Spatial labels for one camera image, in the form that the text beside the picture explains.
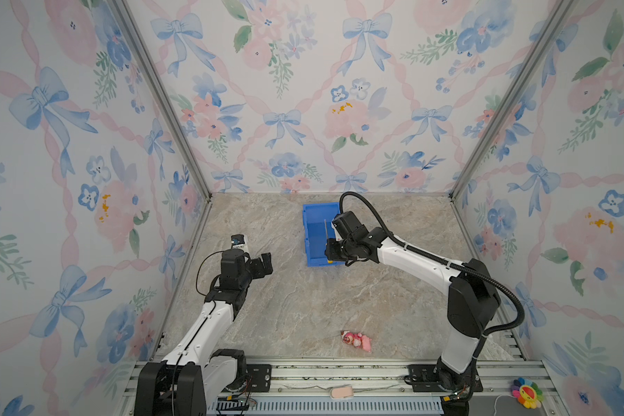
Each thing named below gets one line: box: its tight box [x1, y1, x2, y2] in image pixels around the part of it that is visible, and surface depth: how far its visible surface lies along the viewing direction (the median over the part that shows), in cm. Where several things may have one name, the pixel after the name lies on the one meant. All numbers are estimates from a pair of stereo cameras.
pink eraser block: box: [330, 385, 354, 399], surface depth 72 cm
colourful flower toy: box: [511, 377, 545, 410], surface depth 72 cm
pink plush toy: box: [340, 329, 372, 353], surface depth 80 cm
